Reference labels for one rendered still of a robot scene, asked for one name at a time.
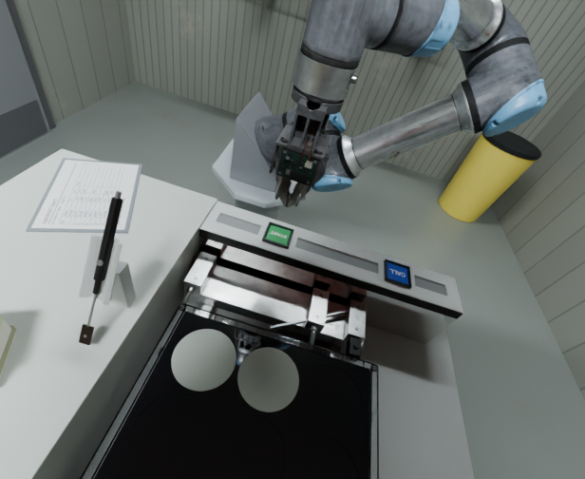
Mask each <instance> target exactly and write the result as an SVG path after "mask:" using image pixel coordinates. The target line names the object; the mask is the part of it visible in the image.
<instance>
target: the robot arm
mask: <svg viewBox="0 0 585 479"><path fill-rule="evenodd" d="M449 40H450V42H451V44H452V45H453V47H454V48H456V49H457V50H458V52H459V54H460V56H461V59H462V64H463V68H464V71H465V76H466V80H464V81H462V82H460V83H458V85H457V86H456V88H455V90H454V92H453V93H452V94H450V95H448V96H445V97H443V98H442V99H440V100H437V101H435V102H433V103H431V104H428V105H425V106H423V107H420V108H418V109H416V110H414V111H411V112H409V113H407V114H406V115H403V116H401V117H399V118H397V119H394V120H392V121H390V122H388V123H385V124H383V125H380V126H377V127H375V128H373V129H371V130H369V131H367V132H365V133H363V134H360V135H358V136H356V137H354V138H351V137H349V136H347V135H344V136H342V137H341V133H344V131H346V125H345V122H344V120H343V117H342V115H341V113H340V110H341V108H342V105H343V103H344V99H345V98H346V97H347V95H348V92H349V87H350V83H352V84H356V83H357V81H358V76H357V75H354V72H355V71H356V69H357V67H358V65H359V62H360V60H361V57H362V54H363V51H364V48H368V49H373V50H379V51H383V52H389V53H395V54H401V55H402V56H404V57H411V56H415V57H429V56H432V55H434V54H436V53H437V52H439V51H440V50H442V49H443V47H444V46H445V45H446V44H447V43H448V42H449ZM292 81H293V83H294V85H293V88H292V99H293V100H294V101H295V102H296V103H297V104H298V105H297V107H295V108H293V109H291V110H289V111H287V112H285V113H283V114H278V115H271V116H264V117H262V118H260V119H258V120H256V122H255V138H256V141H257V144H258V146H259V148H260V150H261V152H262V154H263V155H264V157H265V158H266V160H267V161H268V162H269V163H270V164H271V167H270V172H269V173H272V171H273V169H274V168H275V171H276V172H275V174H276V186H277V189H276V192H275V197H274V198H275V199H276V200H277V199H278V198H280V199H281V201H282V203H283V205H284V206H286V207H291V206H293V205H295V206H297V205H298V203H299V201H300V200H302V199H303V198H304V197H305V196H306V195H307V194H308V192H309V191H310V189H313V190H314V191H317V192H333V191H339V190H344V189H347V188H349V187H351V186H352V183H353V180H352V179H355V178H357V177H359V176H360V175H361V173H362V171H363V169H364V168H367V167H369V166H372V165H375V164H377V163H381V162H383V161H386V160H389V159H391V158H394V157H396V156H399V155H402V154H404V153H406V152H409V151H411V150H414V149H416V148H419V147H422V146H424V145H427V144H431V143H434V142H436V141H438V140H441V139H443V138H446V137H449V136H451V135H454V134H457V133H459V132H462V131H464V132H467V133H470V134H472V135H473V134H476V133H479V132H481V131H482V134H484V136H486V137H492V136H494V135H499V134H501V133H503V132H506V131H508V130H510V129H512V128H514V127H516V126H518V125H521V124H522V123H524V122H526V121H527V120H529V119H530V118H532V117H533V116H535V115H536V114H537V113H538V112H539V111H541V110H542V108H543V107H544V106H545V104H546V102H547V94H546V90H545V87H544V80H543V79H542V78H541V75H540V72H539V69H538V64H537V62H536V59H535V56H534V53H533V51H532V48H531V45H530V43H529V38H528V36H527V33H526V31H525V30H524V28H523V26H522V25H521V24H520V22H519V21H518V20H517V18H516V17H515V16H514V15H513V13H512V12H511V11H510V10H509V9H508V8H507V7H505V5H504V4H503V3H502V2H501V0H311V5H310V10H309V14H308V18H307V23H306V26H305V31H304V35H303V40H302V44H301V48H300V50H299V54H298V58H297V62H296V67H295V71H294V75H293V79H292ZM291 181H294V182H297V184H296V185H295V187H294V190H293V192H292V194H291V193H290V186H291V184H292V182H291ZM290 194H291V195H290Z"/></svg>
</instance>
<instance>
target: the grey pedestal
mask: <svg viewBox="0 0 585 479"><path fill-rule="evenodd" d="M233 145H234V139H232V140H231V142H230V143H229V144H228V146H227V147H226V148H225V150H224V151H223V152H222V154H221V155H220V156H219V158H218V159H217V160H216V162H215V163H214V164H213V166H212V171H213V173H214V174H215V175H216V176H217V178H218V179H219V180H220V182H221V183H222V184H223V185H224V187H225V188H226V189H227V190H228V191H229V193H230V194H231V195H232V196H233V198H234V199H236V202H235V207H238V208H241V209H244V210H247V211H250V212H253V213H256V214H258V215H261V216H265V217H268V218H271V219H274V220H275V219H276V215H277V211H278V208H279V205H282V204H283V203H282V201H281V199H280V198H278V199H277V200H276V199H275V198H274V197H275V192H276V189H277V188H276V189H275V191H274V192H272V191H269V190H266V189H262V188H259V187H256V186H253V185H250V184H247V183H245V182H239V181H236V180H233V179H230V172H231V163H232V155H233ZM291 182H292V184H291V186H290V193H291V194H292V193H293V190H294V187H295V185H296V184H297V182H294V181H291ZM291 194H290V195H291Z"/></svg>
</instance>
